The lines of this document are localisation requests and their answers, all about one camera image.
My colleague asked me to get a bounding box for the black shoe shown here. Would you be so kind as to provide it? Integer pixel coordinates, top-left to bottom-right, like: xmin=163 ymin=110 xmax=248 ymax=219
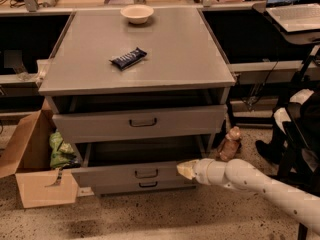
xmin=255 ymin=132 xmax=285 ymax=164

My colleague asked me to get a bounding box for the plastic jar on floor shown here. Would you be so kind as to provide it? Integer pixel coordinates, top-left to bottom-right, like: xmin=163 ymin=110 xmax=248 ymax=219
xmin=217 ymin=126 xmax=241 ymax=162

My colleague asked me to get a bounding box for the white bowl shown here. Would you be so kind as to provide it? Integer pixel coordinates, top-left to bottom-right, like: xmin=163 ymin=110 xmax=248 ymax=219
xmin=120 ymin=4 xmax=154 ymax=24

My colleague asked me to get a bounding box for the grey drawer cabinet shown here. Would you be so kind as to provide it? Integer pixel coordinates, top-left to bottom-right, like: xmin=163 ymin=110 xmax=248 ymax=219
xmin=38 ymin=6 xmax=237 ymax=153

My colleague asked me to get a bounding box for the green chip bag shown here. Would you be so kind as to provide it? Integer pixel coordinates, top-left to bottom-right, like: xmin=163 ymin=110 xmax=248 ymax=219
xmin=49 ymin=131 xmax=80 ymax=168

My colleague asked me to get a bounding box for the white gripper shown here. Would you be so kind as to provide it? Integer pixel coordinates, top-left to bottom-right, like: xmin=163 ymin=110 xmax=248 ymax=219
xmin=177 ymin=158 xmax=227 ymax=186

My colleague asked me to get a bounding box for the grey drawer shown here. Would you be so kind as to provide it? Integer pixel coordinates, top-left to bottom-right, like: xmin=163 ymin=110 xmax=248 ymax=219
xmin=92 ymin=180 xmax=195 ymax=195
xmin=53 ymin=105 xmax=226 ymax=143
xmin=72 ymin=136 xmax=211 ymax=188

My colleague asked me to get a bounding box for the black office chair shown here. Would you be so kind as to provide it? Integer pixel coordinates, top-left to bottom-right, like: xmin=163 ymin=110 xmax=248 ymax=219
xmin=266 ymin=43 xmax=320 ymax=240

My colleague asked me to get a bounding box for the cardboard box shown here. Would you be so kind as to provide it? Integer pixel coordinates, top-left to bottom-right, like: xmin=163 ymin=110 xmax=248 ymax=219
xmin=0 ymin=102 xmax=78 ymax=208

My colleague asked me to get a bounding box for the silver laptop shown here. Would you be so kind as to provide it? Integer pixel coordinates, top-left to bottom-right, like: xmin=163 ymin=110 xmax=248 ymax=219
xmin=266 ymin=0 xmax=320 ymax=32

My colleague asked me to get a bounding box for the blue snack bar wrapper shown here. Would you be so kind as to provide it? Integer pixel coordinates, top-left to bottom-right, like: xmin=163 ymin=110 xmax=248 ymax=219
xmin=111 ymin=47 xmax=147 ymax=71

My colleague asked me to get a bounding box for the grey bottom drawer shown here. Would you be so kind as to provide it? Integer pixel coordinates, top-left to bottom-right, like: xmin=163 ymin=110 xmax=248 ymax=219
xmin=92 ymin=180 xmax=195 ymax=195

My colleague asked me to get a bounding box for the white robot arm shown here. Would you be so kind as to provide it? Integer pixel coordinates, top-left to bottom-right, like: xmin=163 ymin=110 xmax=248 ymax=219
xmin=177 ymin=158 xmax=320 ymax=234

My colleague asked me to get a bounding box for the grey top drawer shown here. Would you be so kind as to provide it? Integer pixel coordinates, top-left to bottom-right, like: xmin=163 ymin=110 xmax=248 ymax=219
xmin=53 ymin=105 xmax=226 ymax=143

